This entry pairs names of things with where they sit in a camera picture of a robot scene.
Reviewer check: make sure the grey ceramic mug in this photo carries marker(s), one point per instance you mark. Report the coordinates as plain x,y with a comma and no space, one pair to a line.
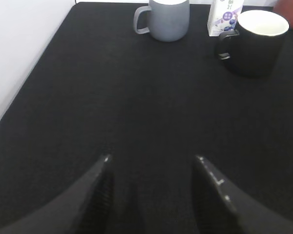
167,20

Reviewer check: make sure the black table mat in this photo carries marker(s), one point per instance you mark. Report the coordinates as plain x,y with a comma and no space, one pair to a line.
100,89

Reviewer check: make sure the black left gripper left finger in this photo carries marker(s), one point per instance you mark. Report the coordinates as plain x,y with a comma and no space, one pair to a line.
83,208

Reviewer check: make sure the red round object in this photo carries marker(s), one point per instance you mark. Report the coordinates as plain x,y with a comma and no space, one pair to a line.
285,9

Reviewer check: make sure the white blueberry milk carton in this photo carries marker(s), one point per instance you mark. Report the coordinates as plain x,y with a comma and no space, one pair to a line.
223,16

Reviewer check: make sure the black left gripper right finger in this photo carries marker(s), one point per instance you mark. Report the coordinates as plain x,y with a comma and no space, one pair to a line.
220,207

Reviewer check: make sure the black mug white inside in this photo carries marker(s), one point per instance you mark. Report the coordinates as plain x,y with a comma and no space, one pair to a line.
252,48

